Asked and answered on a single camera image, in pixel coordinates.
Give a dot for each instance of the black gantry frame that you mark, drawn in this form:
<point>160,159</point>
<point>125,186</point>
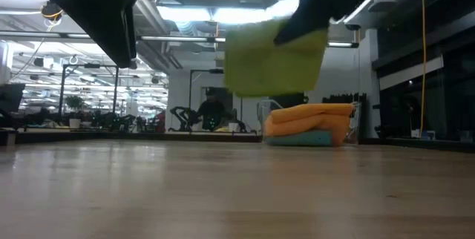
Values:
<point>208,71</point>
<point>91,65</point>

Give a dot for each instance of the lime green microfiber towel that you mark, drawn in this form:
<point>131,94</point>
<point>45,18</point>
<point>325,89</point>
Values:
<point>267,68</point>

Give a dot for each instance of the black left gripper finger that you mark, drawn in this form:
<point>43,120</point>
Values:
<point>100,27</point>
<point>133,27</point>

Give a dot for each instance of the black background robot arm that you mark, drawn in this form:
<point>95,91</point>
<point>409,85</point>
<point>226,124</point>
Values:
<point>182,116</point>
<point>237,124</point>

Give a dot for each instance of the black aluminium table frame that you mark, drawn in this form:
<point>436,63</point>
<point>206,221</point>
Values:
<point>111,137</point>

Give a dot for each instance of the teal microfiber towel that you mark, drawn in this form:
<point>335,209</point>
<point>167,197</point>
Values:
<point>297,139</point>

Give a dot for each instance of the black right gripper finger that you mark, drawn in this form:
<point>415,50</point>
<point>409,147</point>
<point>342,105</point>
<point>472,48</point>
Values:
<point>310,20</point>

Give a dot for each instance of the long ceiling light rail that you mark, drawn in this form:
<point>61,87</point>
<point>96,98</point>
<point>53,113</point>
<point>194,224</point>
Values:
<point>178,39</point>

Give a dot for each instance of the person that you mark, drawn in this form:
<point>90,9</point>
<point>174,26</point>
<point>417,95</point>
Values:
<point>211,111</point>

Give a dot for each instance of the black monitor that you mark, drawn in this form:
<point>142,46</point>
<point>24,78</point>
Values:
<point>11,98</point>

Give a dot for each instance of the small white blue box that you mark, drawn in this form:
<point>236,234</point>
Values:
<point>426,134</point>

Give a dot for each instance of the orange microfiber towel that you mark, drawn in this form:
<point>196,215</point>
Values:
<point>315,111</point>
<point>308,127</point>

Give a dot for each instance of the black partition panels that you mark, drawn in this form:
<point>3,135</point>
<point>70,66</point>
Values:
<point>343,98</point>

